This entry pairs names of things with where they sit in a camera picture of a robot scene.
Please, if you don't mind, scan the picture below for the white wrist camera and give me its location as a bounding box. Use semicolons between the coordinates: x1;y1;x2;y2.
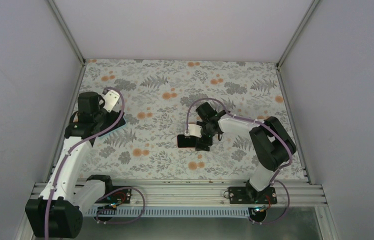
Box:
103;89;121;113
183;123;202;139

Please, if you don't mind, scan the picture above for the floral patterned table mat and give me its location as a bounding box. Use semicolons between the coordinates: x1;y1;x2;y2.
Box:
54;58;307;181

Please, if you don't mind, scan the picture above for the slotted grey cable duct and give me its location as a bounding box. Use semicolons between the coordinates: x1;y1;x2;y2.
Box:
98;206;250;218

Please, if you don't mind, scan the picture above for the right aluminium corner post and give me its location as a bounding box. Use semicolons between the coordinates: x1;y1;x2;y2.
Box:
276;0;320;70

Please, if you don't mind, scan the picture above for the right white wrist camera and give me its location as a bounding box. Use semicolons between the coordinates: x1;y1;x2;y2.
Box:
183;123;202;139

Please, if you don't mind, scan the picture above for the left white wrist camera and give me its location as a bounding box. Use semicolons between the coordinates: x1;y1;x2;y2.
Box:
103;89;121;113

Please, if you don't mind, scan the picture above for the aluminium corner post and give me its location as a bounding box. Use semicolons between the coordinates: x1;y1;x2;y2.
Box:
276;0;320;70
47;0;86;65

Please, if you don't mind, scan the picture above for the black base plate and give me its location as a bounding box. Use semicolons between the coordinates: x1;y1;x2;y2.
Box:
96;188;132;205
227;186;278;205

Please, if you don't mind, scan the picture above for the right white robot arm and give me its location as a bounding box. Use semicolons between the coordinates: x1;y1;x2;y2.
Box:
182;98;297;204

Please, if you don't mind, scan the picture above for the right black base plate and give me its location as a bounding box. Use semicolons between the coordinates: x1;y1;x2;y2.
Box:
227;186;278;205

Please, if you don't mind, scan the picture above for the aluminium mounting rail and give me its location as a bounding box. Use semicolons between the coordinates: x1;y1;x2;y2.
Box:
27;180;328;209

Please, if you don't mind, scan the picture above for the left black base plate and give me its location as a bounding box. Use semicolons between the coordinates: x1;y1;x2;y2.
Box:
96;188;132;205

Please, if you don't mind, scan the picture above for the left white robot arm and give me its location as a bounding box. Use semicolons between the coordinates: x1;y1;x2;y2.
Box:
25;89;126;239

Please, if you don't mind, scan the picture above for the left aluminium corner post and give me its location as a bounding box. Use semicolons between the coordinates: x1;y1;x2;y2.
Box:
47;0;86;65

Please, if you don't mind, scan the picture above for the phone in light blue case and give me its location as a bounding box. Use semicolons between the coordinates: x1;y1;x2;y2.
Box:
99;111;126;137

